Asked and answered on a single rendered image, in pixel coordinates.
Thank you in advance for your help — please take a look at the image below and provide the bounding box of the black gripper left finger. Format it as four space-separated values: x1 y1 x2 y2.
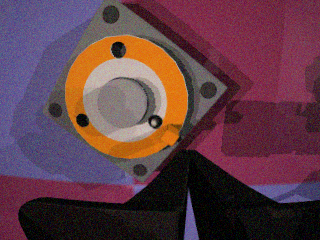
19 149 191 240

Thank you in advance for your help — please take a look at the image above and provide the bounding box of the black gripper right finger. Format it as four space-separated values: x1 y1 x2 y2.
188 151 320 240

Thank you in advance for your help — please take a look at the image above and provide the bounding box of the orange round plate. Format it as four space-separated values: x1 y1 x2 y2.
65 35 188 160

